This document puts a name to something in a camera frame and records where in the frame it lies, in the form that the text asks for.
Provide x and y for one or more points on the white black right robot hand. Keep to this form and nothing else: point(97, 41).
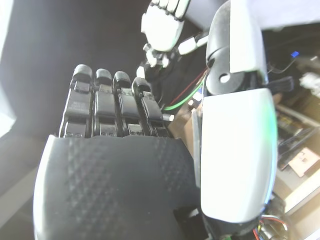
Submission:
point(112, 187)

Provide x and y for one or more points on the brown cardboard piece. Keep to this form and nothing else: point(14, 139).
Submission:
point(303, 161)

